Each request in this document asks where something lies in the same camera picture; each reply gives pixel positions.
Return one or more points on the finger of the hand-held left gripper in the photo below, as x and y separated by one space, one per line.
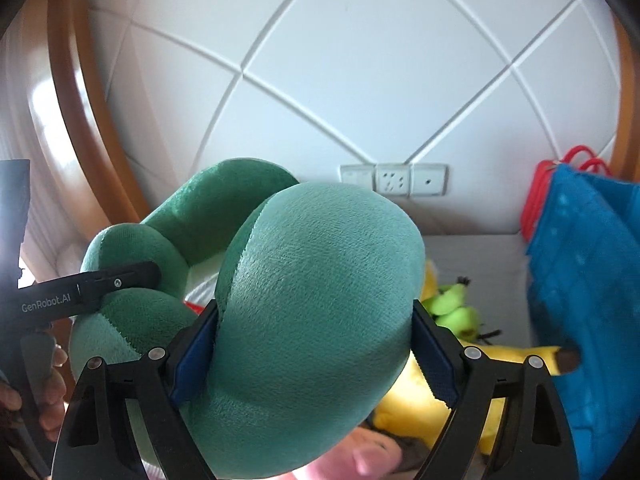
125 280

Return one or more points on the white single-hole wall plate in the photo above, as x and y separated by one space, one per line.
429 179

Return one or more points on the white wall switch plate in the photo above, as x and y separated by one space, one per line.
357 178

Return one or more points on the yellow green plush toy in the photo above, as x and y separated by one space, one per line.
450 305

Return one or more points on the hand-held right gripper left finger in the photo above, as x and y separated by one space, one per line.
192 357

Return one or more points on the curved wooden wall frame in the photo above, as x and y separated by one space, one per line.
627 125
85 160

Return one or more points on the person's left hand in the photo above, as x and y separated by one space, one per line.
54 385

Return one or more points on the blue plastic crate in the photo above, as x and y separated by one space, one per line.
585 285

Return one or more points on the yellow mouse plush toy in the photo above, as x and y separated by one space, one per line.
395 410

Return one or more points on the pink pig plush orange outfit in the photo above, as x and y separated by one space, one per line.
370 455

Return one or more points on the teal green plush toy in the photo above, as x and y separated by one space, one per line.
310 310

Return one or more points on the white sheer curtain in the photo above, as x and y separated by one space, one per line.
50 185

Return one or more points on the white five-hole wall socket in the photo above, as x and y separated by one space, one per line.
393 179

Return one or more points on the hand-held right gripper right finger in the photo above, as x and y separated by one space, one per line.
435 360

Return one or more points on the striped grey tablecloth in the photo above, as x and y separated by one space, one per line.
490 280

